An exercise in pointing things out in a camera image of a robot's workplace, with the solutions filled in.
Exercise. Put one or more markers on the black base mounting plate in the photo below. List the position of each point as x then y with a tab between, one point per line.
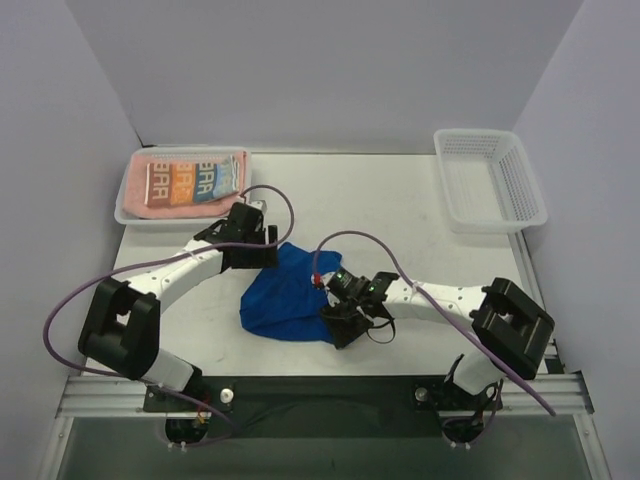
329	407

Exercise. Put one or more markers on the orange patterned towel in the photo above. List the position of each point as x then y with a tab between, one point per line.
172	184

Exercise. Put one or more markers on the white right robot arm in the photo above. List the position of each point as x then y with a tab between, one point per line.
509	327

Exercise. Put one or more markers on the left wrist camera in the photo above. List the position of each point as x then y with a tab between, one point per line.
260	205

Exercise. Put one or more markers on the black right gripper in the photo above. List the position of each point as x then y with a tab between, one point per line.
343	314

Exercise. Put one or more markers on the white right plastic basket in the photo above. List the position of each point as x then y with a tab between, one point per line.
487	182

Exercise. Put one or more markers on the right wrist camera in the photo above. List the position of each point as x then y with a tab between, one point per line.
321	281

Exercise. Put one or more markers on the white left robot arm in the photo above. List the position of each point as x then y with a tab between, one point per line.
122	327

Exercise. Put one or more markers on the aluminium frame rail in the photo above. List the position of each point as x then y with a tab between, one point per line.
553	392

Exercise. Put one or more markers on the blue towel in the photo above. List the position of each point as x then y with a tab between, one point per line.
282	304

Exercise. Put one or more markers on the pink towel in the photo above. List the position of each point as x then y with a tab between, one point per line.
178	184

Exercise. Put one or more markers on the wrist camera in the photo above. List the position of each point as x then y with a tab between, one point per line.
321	281
260	205

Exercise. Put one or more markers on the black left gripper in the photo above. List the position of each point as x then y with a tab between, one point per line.
270	239

